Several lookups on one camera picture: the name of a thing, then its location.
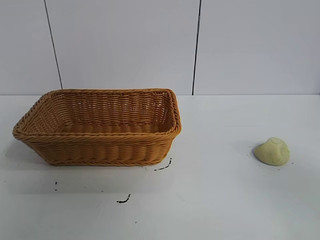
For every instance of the pale yellow egg yolk pastry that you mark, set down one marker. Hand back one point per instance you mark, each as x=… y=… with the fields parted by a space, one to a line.
x=273 y=152

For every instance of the brown woven wicker basket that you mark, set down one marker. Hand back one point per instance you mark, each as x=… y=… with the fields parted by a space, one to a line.
x=100 y=147

